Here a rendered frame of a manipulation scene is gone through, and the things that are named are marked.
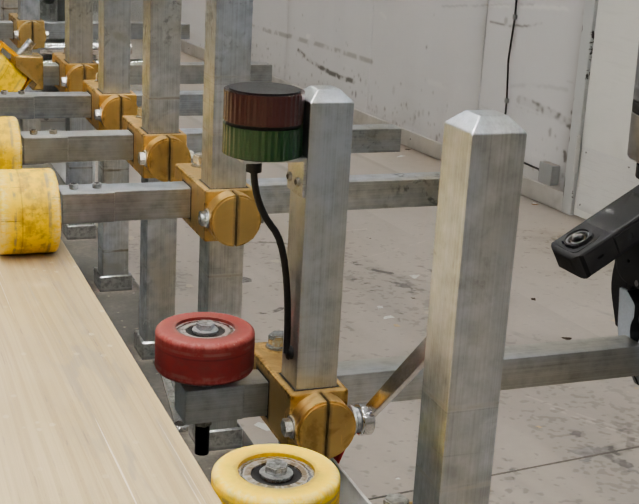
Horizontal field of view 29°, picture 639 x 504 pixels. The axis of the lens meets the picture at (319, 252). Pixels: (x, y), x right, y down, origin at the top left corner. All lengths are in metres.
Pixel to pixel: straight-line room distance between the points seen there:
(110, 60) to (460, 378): 1.00
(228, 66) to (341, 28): 5.53
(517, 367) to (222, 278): 0.30
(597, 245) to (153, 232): 0.56
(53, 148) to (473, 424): 0.80
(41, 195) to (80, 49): 0.75
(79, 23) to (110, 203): 0.72
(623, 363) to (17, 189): 0.58
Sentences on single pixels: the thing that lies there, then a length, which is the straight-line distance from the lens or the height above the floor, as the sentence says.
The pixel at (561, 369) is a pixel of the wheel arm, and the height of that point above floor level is 0.85.
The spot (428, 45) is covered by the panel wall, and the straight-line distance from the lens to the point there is 5.93.
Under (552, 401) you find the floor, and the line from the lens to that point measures 3.27.
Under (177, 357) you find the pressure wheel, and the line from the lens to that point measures 0.99.
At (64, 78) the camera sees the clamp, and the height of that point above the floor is 0.95.
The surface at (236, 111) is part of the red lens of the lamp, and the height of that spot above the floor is 1.09.
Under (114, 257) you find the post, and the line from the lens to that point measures 1.72.
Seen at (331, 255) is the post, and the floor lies 0.98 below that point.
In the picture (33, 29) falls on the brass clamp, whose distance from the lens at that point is 2.37.
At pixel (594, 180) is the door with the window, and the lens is 4.97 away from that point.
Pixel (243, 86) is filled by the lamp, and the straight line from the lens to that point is 0.93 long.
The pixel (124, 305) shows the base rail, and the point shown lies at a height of 0.70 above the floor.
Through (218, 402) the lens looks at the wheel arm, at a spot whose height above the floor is 0.85.
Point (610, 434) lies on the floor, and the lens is 3.13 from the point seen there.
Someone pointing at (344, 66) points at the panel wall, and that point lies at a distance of 6.67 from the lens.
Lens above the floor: 1.26
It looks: 17 degrees down
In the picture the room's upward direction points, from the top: 3 degrees clockwise
